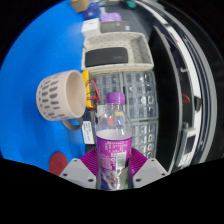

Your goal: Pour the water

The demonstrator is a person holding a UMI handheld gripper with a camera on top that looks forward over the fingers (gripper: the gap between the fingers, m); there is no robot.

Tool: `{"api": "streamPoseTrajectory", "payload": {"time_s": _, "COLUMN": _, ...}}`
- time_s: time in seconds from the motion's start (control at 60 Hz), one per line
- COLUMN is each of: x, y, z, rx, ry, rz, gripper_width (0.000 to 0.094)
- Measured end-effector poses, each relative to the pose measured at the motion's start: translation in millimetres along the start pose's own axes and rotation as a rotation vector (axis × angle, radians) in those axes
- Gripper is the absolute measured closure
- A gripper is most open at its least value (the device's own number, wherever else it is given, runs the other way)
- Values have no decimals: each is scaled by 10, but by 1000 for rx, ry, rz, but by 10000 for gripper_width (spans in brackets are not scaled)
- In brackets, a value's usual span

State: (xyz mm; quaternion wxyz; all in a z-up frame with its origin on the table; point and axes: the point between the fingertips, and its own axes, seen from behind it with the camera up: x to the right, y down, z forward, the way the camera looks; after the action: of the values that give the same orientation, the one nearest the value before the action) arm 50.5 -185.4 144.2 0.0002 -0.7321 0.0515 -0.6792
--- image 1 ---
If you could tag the blue box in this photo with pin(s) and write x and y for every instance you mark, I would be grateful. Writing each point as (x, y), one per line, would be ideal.
(90, 12)

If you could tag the dark grey box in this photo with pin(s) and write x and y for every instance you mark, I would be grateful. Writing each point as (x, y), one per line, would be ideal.
(115, 26)

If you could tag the black box with white label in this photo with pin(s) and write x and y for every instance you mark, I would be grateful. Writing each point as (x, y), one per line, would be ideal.
(88, 133)

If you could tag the clear bottle with purple label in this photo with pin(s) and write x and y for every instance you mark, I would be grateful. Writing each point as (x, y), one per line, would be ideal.
(113, 146)

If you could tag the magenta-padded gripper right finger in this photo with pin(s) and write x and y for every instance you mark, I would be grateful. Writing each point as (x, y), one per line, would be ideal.
(150, 171)

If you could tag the beige mug with dark dashes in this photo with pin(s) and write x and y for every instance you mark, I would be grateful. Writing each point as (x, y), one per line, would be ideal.
(53, 96)

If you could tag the flat round red coaster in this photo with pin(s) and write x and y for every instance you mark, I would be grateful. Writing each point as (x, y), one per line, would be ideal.
(57, 163)

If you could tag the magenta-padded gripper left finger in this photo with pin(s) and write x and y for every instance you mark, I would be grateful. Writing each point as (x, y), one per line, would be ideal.
(78, 171)

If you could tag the yellow multimeter with red leads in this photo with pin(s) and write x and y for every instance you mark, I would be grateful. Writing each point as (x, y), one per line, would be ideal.
(86, 80)

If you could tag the light purple box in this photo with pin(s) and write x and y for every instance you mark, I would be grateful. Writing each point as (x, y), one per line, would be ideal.
(110, 17)

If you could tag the grey small-parts drawer cabinet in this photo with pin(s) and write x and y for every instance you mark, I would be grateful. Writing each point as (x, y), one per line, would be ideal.
(108, 83)
(140, 93)
(145, 140)

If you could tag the black rectangular device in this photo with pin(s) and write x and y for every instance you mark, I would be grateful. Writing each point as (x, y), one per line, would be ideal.
(106, 57)

